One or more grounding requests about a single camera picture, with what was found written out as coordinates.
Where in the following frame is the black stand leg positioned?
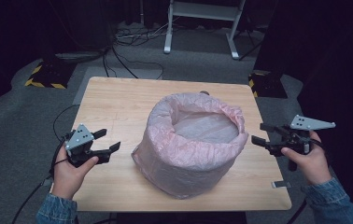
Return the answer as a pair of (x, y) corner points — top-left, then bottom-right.
(238, 29), (265, 62)

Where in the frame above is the person's right hand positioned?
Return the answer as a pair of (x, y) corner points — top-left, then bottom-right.
(280, 130), (333, 187)

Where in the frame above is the yellow black striped base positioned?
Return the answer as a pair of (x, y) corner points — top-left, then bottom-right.
(23, 60), (77, 90)
(247, 70), (289, 100)

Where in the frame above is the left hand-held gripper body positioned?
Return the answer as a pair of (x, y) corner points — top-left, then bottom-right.
(64, 123), (111, 169)

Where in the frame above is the person's left hand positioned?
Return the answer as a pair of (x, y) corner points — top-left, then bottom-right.
(51, 145), (100, 201)

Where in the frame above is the pink plastic bag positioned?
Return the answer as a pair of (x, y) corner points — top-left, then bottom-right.
(131, 91), (249, 200)

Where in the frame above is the white metal stand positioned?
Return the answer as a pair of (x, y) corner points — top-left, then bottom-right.
(163, 0), (247, 61)

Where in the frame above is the hand-held gripper cable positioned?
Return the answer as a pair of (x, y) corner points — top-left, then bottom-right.
(308, 137), (332, 157)
(10, 130), (75, 224)

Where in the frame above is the long black floor cable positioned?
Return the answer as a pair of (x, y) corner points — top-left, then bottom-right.
(102, 46), (165, 80)

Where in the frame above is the left hand-held gripper cable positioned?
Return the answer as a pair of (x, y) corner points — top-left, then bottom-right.
(10, 130), (75, 224)

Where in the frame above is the right hand-held gripper cable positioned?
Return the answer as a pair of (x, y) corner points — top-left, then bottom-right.
(308, 137), (332, 157)

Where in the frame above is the bundle of floor cables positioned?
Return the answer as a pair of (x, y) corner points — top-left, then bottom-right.
(114, 18), (179, 48)

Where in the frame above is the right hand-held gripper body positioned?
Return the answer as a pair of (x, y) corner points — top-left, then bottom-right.
(267, 114), (337, 157)

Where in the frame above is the grey power strip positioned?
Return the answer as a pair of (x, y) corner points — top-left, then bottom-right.
(54, 50), (105, 61)

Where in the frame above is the thin black looped cable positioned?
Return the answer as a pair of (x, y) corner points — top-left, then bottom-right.
(52, 104), (81, 141)

